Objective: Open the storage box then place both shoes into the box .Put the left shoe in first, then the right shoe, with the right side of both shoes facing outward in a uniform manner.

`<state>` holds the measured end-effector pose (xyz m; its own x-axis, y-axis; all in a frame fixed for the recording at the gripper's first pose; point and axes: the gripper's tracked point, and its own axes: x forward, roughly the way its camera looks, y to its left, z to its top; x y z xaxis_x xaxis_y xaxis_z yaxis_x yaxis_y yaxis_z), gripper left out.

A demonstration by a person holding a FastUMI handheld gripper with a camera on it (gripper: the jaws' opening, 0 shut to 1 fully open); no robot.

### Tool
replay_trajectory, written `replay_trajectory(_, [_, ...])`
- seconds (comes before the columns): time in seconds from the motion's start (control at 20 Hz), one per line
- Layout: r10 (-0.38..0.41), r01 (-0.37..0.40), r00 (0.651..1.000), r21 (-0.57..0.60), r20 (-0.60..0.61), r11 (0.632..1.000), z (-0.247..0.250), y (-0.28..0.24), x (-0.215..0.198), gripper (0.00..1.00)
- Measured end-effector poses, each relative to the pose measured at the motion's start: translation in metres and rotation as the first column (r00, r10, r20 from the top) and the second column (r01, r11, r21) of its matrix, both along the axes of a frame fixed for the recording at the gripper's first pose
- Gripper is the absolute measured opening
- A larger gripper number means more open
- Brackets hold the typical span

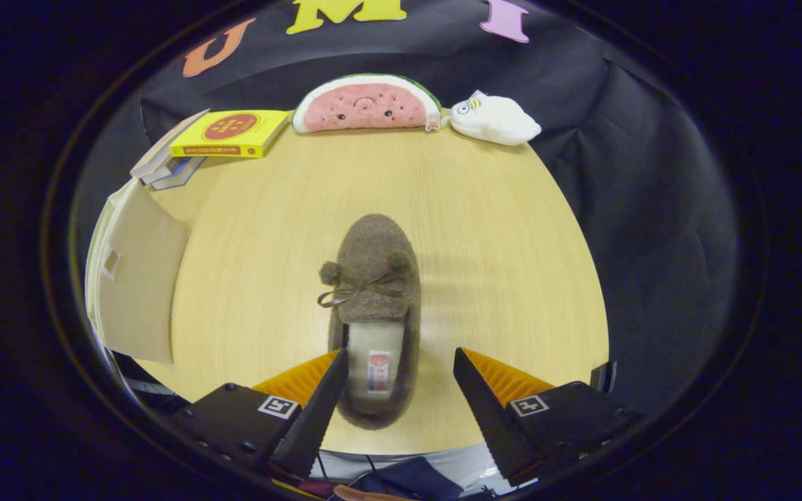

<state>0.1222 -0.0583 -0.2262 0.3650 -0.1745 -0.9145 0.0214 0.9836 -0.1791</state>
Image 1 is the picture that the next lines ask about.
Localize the yellow book with red circle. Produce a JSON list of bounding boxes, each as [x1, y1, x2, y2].
[[168, 109, 292, 159]]

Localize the watermelon slice plush toy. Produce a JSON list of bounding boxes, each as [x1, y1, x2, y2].
[[292, 73, 442, 134]]

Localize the brown fuzzy shoe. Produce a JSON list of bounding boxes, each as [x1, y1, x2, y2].
[[317, 214, 421, 430]]

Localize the white book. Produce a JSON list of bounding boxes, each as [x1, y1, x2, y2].
[[138, 154, 193, 185]]

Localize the beige fabric storage box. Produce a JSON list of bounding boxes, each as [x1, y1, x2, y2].
[[84, 177, 191, 365]]

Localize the white plush toy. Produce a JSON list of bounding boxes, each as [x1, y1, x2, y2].
[[450, 89, 542, 147]]

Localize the dark blue cloth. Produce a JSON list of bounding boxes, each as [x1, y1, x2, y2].
[[331, 456, 464, 501]]

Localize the blue book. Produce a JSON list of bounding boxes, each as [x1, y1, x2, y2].
[[150, 157, 207, 191]]

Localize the beige book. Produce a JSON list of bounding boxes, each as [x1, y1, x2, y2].
[[129, 108, 211, 179]]

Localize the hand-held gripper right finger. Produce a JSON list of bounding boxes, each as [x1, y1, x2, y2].
[[453, 347, 642, 486]]

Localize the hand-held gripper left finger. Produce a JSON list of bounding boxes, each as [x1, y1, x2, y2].
[[168, 348, 349, 481]]

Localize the black backdrop cloth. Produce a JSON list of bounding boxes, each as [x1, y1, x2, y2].
[[70, 0, 739, 418]]

